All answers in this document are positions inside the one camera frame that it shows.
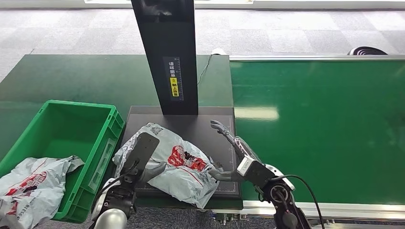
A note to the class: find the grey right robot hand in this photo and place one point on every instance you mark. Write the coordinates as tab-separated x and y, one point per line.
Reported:
243	148

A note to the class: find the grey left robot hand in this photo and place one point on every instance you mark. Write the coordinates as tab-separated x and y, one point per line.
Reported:
152	172

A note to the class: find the grey plastic mailer package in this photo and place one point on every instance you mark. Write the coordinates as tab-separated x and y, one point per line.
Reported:
183	177

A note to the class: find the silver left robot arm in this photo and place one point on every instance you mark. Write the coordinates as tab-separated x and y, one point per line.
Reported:
110	215

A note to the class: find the black inbound scanner machine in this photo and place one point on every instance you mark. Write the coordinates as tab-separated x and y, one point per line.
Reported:
196	126

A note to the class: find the green conveyor belt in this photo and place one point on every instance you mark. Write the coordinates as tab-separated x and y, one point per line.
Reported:
316	126

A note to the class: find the crumpled grey mailer package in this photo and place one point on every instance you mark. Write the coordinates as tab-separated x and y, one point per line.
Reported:
28	192

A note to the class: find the black yellow label sticker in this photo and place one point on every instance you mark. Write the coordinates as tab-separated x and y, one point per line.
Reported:
173	87

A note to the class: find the green plastic crate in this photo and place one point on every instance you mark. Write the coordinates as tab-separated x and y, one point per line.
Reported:
63	126

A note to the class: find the black ribbed round object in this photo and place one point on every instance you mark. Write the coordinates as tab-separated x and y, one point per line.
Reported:
367	51

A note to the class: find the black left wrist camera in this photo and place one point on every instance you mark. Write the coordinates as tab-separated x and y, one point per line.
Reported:
140	151

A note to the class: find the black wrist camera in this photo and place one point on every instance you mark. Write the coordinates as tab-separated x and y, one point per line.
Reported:
258	172
140	151

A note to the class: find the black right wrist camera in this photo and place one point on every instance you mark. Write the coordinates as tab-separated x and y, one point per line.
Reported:
258	172

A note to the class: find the metal bracket under table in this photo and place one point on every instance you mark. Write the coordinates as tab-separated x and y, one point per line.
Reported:
231	218

